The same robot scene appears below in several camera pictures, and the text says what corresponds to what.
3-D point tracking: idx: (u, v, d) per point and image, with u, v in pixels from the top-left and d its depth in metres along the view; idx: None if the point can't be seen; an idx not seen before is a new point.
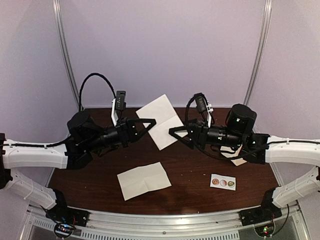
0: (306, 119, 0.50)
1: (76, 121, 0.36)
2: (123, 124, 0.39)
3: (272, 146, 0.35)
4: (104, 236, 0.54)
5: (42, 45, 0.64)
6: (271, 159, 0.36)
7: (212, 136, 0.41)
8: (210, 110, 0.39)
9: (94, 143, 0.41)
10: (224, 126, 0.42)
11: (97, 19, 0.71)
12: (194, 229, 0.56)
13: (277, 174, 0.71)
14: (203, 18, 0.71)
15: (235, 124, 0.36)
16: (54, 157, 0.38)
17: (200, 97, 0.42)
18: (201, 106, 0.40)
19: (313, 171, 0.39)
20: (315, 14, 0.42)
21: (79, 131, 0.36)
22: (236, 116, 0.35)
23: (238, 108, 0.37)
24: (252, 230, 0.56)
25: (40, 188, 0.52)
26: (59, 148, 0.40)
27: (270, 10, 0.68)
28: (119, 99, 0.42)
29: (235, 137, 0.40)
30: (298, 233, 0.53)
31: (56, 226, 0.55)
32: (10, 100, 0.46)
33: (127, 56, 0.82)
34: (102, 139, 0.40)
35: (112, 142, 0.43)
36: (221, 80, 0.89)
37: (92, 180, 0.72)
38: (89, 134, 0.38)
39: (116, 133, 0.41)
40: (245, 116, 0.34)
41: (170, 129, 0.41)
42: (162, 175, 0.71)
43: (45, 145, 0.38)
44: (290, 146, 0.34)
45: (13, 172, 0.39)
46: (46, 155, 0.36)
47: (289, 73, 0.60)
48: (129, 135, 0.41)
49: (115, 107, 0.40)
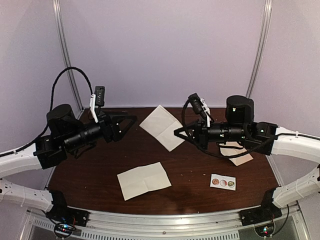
0: (307, 118, 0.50)
1: (56, 113, 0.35)
2: (107, 119, 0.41)
3: (281, 137, 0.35)
4: (104, 236, 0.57)
5: (42, 45, 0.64)
6: (276, 149, 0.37)
7: (214, 134, 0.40)
8: (207, 110, 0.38)
9: (71, 140, 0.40)
10: (225, 123, 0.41)
11: (97, 19, 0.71)
12: (194, 228, 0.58)
13: (277, 174, 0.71)
14: (203, 19, 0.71)
15: (233, 114, 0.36)
16: (26, 160, 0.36)
17: (195, 99, 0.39)
18: (197, 107, 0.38)
19: (314, 172, 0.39)
20: (314, 15, 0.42)
21: (58, 124, 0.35)
22: (232, 106, 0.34)
23: (233, 98, 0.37)
24: (252, 230, 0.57)
25: (33, 193, 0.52)
26: (30, 149, 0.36)
27: (270, 10, 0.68)
28: (99, 94, 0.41)
29: (237, 131, 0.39)
30: (298, 233, 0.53)
31: (56, 226, 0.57)
32: (10, 100, 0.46)
33: (127, 56, 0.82)
34: (82, 136, 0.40)
35: (93, 140, 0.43)
36: (221, 80, 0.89)
37: (91, 180, 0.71)
38: (68, 129, 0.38)
39: (99, 129, 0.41)
40: (241, 104, 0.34)
41: (174, 130, 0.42)
42: (161, 175, 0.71)
43: (15, 150, 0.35)
44: (298, 140, 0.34)
45: (2, 183, 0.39)
46: (15, 160, 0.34)
47: (289, 73, 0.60)
48: (112, 132, 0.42)
49: (96, 103, 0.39)
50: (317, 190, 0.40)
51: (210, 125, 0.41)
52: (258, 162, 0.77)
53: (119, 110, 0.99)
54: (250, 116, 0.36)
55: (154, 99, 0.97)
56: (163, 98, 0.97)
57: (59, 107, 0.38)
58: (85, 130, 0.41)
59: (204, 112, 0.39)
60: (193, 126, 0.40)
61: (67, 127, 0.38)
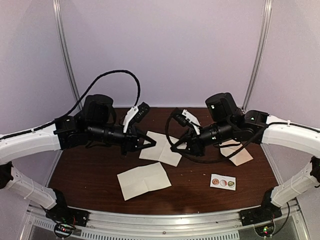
0: (306, 118, 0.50)
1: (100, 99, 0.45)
2: (134, 135, 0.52)
3: (272, 126, 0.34)
4: (104, 236, 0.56)
5: (42, 45, 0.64)
6: (268, 138, 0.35)
7: (207, 137, 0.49)
8: (190, 119, 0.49)
9: (94, 131, 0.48)
10: (213, 125, 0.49)
11: (97, 19, 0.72)
12: (194, 229, 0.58)
13: (277, 174, 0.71)
14: (203, 18, 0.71)
15: (215, 111, 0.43)
16: (44, 139, 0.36)
17: (177, 113, 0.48)
18: (182, 120, 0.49)
19: (307, 167, 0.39)
20: (315, 15, 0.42)
21: (97, 108, 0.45)
22: (210, 104, 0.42)
23: (211, 97, 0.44)
24: (252, 230, 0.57)
25: (41, 188, 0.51)
26: (49, 128, 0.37)
27: (270, 10, 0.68)
28: (142, 111, 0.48)
29: (226, 128, 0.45)
30: (298, 233, 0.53)
31: (56, 226, 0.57)
32: (10, 100, 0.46)
33: (127, 56, 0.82)
34: (105, 133, 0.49)
35: (110, 141, 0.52)
36: (221, 80, 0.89)
37: (91, 180, 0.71)
38: (100, 118, 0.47)
39: (121, 135, 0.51)
40: (218, 99, 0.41)
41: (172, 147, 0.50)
42: (162, 175, 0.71)
43: (32, 129, 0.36)
44: (290, 129, 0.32)
45: (14, 170, 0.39)
46: (35, 139, 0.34)
47: (289, 73, 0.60)
48: (131, 146, 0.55)
49: (136, 119, 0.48)
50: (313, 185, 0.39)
51: (202, 132, 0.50)
52: (258, 162, 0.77)
53: (119, 110, 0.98)
54: (230, 107, 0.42)
55: (154, 99, 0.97)
56: (164, 98, 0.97)
57: (100, 95, 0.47)
58: (109, 130, 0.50)
59: (190, 122, 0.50)
60: (186, 138, 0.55)
61: (102, 115, 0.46)
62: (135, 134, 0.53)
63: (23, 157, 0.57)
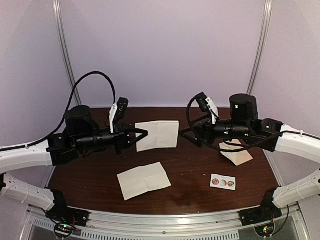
0: (307, 118, 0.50)
1: (77, 112, 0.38)
2: (121, 133, 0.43)
3: (285, 135, 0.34)
4: (104, 236, 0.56)
5: (42, 45, 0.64)
6: (280, 146, 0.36)
7: (219, 131, 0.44)
8: (211, 109, 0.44)
9: (84, 141, 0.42)
10: (230, 121, 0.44)
11: (97, 19, 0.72)
12: (194, 229, 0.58)
13: (277, 174, 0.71)
14: (203, 18, 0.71)
15: (236, 111, 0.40)
16: (37, 156, 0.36)
17: (200, 96, 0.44)
18: (203, 106, 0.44)
19: (315, 174, 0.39)
20: (314, 14, 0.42)
21: (76, 123, 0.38)
22: (234, 103, 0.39)
23: (236, 96, 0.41)
24: (252, 230, 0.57)
25: (36, 190, 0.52)
26: (42, 145, 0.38)
27: (270, 10, 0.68)
28: (121, 107, 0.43)
29: (241, 128, 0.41)
30: (298, 233, 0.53)
31: (56, 226, 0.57)
32: (10, 99, 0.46)
33: (127, 56, 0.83)
34: (94, 140, 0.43)
35: (102, 146, 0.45)
36: (221, 80, 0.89)
37: (91, 180, 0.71)
38: (84, 130, 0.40)
39: (112, 137, 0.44)
40: (243, 101, 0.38)
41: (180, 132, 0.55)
42: (161, 175, 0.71)
43: (27, 144, 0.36)
44: (302, 139, 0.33)
45: (6, 177, 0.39)
46: (27, 154, 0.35)
47: (289, 73, 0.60)
48: (124, 145, 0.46)
49: (117, 116, 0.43)
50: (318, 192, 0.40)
51: (217, 124, 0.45)
52: (258, 162, 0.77)
53: None
54: (252, 112, 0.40)
55: (154, 99, 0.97)
56: (163, 98, 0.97)
57: (79, 106, 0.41)
58: (98, 134, 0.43)
59: (209, 110, 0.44)
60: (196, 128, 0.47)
61: (82, 128, 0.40)
62: (122, 132, 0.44)
63: None
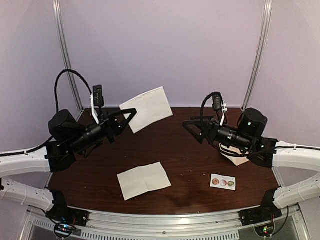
0: (307, 118, 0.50)
1: (58, 120, 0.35)
2: (107, 120, 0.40)
3: (280, 151, 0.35)
4: (103, 236, 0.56)
5: (42, 45, 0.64)
6: (277, 162, 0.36)
7: (221, 135, 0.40)
8: (225, 110, 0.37)
9: (77, 142, 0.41)
10: (235, 128, 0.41)
11: (97, 19, 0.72)
12: (194, 229, 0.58)
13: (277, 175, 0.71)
14: (203, 18, 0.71)
15: (245, 127, 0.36)
16: (35, 162, 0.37)
17: (217, 95, 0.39)
18: (217, 105, 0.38)
19: (317, 176, 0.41)
20: (314, 15, 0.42)
21: (61, 132, 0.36)
22: (247, 120, 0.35)
23: (250, 111, 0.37)
24: (253, 230, 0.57)
25: (35, 191, 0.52)
26: (40, 151, 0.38)
27: (270, 10, 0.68)
28: (97, 94, 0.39)
29: (243, 140, 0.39)
30: (298, 233, 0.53)
31: (56, 226, 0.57)
32: (11, 100, 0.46)
33: (127, 56, 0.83)
34: (85, 137, 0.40)
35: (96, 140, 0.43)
36: (221, 80, 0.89)
37: (91, 180, 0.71)
38: (71, 133, 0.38)
39: (100, 129, 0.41)
40: (256, 119, 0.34)
41: (183, 122, 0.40)
42: (161, 175, 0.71)
43: (26, 151, 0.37)
44: (297, 151, 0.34)
45: (4, 180, 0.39)
46: (26, 161, 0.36)
47: (289, 73, 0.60)
48: (114, 130, 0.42)
49: (95, 104, 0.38)
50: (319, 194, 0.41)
51: (221, 126, 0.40)
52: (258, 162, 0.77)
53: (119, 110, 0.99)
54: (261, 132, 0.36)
55: None
56: None
57: (58, 112, 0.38)
58: (87, 131, 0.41)
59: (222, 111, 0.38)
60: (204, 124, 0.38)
61: (67, 133, 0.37)
62: (108, 120, 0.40)
63: None
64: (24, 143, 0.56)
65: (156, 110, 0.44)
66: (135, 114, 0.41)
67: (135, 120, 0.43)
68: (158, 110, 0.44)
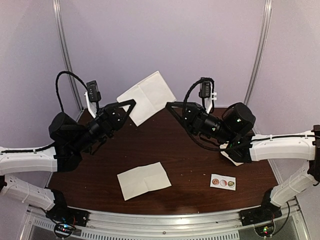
0: (306, 118, 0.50)
1: (56, 123, 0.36)
2: (102, 114, 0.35)
3: (256, 144, 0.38)
4: (104, 236, 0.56)
5: (42, 44, 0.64)
6: (256, 155, 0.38)
7: (207, 125, 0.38)
8: (214, 98, 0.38)
9: (80, 142, 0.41)
10: (220, 119, 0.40)
11: (97, 20, 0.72)
12: (195, 229, 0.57)
13: (277, 174, 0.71)
14: (203, 18, 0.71)
15: (232, 123, 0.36)
16: (44, 161, 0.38)
17: (208, 82, 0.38)
18: (205, 92, 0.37)
19: (304, 166, 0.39)
20: (315, 14, 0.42)
21: (62, 135, 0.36)
22: (238, 115, 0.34)
23: (241, 107, 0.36)
24: (252, 230, 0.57)
25: (37, 190, 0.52)
26: (48, 151, 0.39)
27: (270, 10, 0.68)
28: (90, 90, 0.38)
29: (225, 134, 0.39)
30: (298, 233, 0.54)
31: (56, 226, 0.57)
32: (10, 99, 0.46)
33: (126, 57, 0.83)
34: (87, 137, 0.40)
35: (99, 137, 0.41)
36: (221, 80, 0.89)
37: (91, 180, 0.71)
38: (72, 134, 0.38)
39: (98, 126, 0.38)
40: (246, 118, 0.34)
41: (168, 102, 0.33)
42: (162, 175, 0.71)
43: (35, 149, 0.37)
44: (272, 142, 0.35)
45: (8, 176, 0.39)
46: (35, 159, 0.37)
47: (289, 72, 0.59)
48: (112, 124, 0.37)
49: (90, 100, 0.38)
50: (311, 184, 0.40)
51: (209, 115, 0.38)
52: (258, 162, 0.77)
53: None
54: (246, 130, 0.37)
55: None
56: None
57: (57, 115, 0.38)
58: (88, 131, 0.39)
59: (211, 98, 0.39)
60: (192, 108, 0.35)
61: (68, 135, 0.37)
62: (103, 113, 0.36)
63: None
64: (24, 143, 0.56)
65: (158, 98, 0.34)
66: (134, 105, 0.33)
67: (135, 111, 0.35)
68: (159, 97, 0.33)
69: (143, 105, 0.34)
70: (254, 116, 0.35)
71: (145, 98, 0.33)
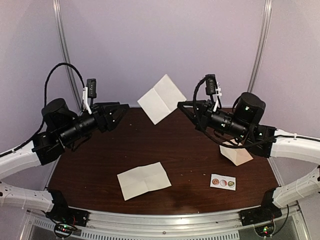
0: (307, 118, 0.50)
1: (52, 106, 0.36)
2: (99, 109, 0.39)
3: (280, 140, 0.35)
4: (104, 236, 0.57)
5: (42, 45, 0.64)
6: (276, 152, 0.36)
7: (217, 121, 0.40)
8: (219, 94, 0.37)
9: (68, 133, 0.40)
10: (231, 114, 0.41)
11: (97, 20, 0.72)
12: (194, 229, 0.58)
13: (277, 174, 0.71)
14: (203, 19, 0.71)
15: (243, 112, 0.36)
16: (26, 158, 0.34)
17: (211, 79, 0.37)
18: (210, 89, 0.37)
19: (314, 172, 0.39)
20: (314, 15, 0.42)
21: (53, 118, 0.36)
22: (245, 104, 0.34)
23: (249, 96, 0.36)
24: (252, 230, 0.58)
25: (34, 193, 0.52)
26: (28, 147, 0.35)
27: (270, 10, 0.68)
28: (91, 86, 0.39)
29: (239, 127, 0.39)
30: (298, 233, 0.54)
31: (56, 226, 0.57)
32: (10, 99, 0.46)
33: (126, 56, 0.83)
34: (78, 128, 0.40)
35: (88, 132, 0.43)
36: (221, 80, 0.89)
37: (91, 180, 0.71)
38: (63, 122, 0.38)
39: (93, 120, 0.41)
40: (255, 105, 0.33)
41: (179, 102, 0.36)
42: (162, 175, 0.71)
43: (13, 149, 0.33)
44: (297, 141, 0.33)
45: (2, 186, 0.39)
46: (15, 159, 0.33)
47: (289, 72, 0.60)
48: (106, 123, 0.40)
49: (89, 96, 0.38)
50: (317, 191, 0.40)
51: (216, 112, 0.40)
52: (258, 162, 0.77)
53: None
54: (259, 119, 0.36)
55: None
56: None
57: (54, 100, 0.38)
58: (79, 122, 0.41)
59: (216, 96, 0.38)
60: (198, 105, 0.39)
61: (59, 121, 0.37)
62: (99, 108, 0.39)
63: None
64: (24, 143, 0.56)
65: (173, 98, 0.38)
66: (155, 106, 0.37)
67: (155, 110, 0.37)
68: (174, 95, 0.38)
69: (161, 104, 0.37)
70: (263, 101, 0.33)
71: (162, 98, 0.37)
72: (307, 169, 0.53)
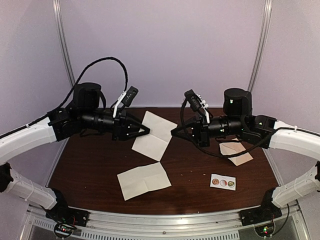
0: (306, 118, 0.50)
1: (88, 86, 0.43)
2: (122, 119, 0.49)
3: (280, 131, 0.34)
4: (104, 236, 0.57)
5: (42, 44, 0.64)
6: (275, 143, 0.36)
7: (214, 129, 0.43)
8: (205, 106, 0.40)
9: (86, 118, 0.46)
10: (223, 118, 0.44)
11: (98, 20, 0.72)
12: (194, 229, 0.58)
13: (277, 174, 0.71)
14: (202, 19, 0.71)
15: (231, 106, 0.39)
16: (41, 132, 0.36)
17: (192, 95, 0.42)
18: (196, 104, 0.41)
19: (312, 171, 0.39)
20: (314, 14, 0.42)
21: (86, 95, 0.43)
22: (229, 98, 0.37)
23: (230, 90, 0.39)
24: (252, 230, 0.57)
25: (40, 188, 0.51)
26: (42, 122, 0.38)
27: (270, 10, 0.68)
28: (130, 95, 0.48)
29: (237, 124, 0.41)
30: (298, 233, 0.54)
31: (56, 226, 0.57)
32: (10, 99, 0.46)
33: (126, 56, 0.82)
34: (95, 120, 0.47)
35: (103, 128, 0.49)
36: (220, 80, 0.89)
37: (91, 179, 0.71)
38: (90, 104, 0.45)
39: (112, 122, 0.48)
40: (238, 96, 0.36)
41: (172, 131, 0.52)
42: (162, 175, 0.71)
43: (27, 124, 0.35)
44: (297, 134, 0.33)
45: (13, 172, 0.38)
46: (32, 132, 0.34)
47: (289, 72, 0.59)
48: (121, 131, 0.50)
49: (124, 101, 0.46)
50: (316, 189, 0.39)
51: (210, 122, 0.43)
52: (258, 162, 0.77)
53: None
54: (248, 108, 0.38)
55: (154, 98, 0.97)
56: (163, 98, 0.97)
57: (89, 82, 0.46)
58: (99, 117, 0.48)
59: (203, 108, 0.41)
60: (193, 124, 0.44)
61: (92, 102, 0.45)
62: (123, 119, 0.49)
63: (22, 157, 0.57)
64: None
65: (159, 134, 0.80)
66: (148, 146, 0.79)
67: (151, 151, 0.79)
68: (158, 133, 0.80)
69: (151, 143, 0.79)
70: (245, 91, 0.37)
71: (151, 139, 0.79)
72: (307, 169, 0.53)
